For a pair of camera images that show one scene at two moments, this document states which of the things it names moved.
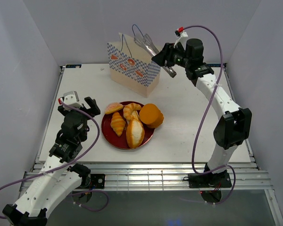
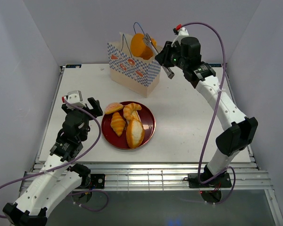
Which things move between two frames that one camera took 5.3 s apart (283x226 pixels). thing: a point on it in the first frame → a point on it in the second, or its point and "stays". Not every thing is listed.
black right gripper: [160, 58] stays
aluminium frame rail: [160, 176] stays
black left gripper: [94, 109] stays
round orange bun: [151, 116] → [139, 47]
